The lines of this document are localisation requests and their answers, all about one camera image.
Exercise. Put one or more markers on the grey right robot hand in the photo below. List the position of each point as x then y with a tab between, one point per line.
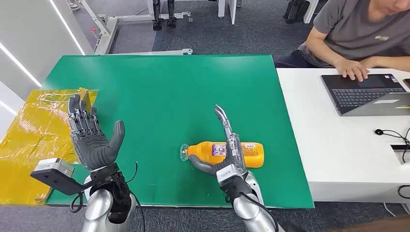
235	153

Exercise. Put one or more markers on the person's left hand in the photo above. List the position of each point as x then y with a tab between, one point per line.
371	62

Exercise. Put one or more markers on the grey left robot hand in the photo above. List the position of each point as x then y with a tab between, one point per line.
91	147

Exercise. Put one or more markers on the person's right hand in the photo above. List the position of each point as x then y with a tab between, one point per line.
350	69

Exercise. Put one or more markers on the orange liquid plastic bottle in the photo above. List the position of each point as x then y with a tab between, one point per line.
205	153

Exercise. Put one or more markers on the person's right forearm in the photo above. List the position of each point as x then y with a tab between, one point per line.
320	48

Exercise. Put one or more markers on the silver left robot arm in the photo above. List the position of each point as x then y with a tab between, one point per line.
99	205

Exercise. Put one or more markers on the person's left forearm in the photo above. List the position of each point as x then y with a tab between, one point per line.
395	63

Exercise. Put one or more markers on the dark grey laptop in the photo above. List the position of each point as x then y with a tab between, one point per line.
362	96

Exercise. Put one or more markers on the person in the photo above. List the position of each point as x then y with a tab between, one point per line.
349	28

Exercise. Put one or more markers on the dark smartphone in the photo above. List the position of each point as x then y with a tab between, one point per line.
407	83

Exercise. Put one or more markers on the yellow taped cardboard box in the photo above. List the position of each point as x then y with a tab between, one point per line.
35	134

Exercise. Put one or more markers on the white slanted table leg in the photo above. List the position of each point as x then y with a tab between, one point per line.
310	11

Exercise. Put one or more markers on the black equipment pile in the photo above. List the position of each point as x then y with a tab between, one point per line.
296	11

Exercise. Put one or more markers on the white desk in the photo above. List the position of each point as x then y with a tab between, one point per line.
336	153

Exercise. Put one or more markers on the green table mat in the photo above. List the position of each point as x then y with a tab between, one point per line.
166	96

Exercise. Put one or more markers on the white furniture leg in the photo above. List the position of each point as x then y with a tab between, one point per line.
232	11

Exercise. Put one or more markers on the white shoe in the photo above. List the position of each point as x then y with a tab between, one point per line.
73	4

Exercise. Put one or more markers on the black robot legs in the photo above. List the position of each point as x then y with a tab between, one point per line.
157	19

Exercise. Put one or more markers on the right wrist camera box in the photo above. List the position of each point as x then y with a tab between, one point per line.
229	179

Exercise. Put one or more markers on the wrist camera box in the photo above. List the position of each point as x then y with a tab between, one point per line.
52	171
229	179

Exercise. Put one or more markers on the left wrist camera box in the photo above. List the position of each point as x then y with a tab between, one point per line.
52	171

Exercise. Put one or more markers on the white metal stand frame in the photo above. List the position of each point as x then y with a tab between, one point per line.
107	28

